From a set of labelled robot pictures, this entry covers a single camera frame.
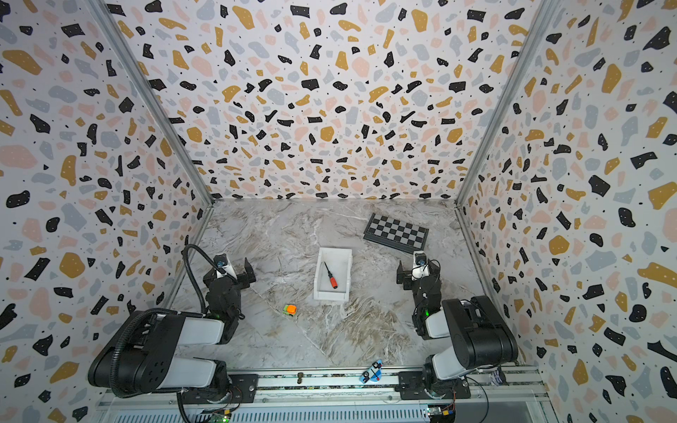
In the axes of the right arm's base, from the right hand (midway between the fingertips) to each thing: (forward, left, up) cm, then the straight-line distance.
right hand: (422, 261), depth 90 cm
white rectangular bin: (+5, +30, -9) cm, 31 cm away
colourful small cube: (-15, +44, -6) cm, 47 cm away
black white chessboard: (+17, +8, -7) cm, 20 cm away
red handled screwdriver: (-3, +31, -8) cm, 33 cm away
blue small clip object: (-33, +17, -9) cm, 38 cm away
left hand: (-4, +62, +3) cm, 62 cm away
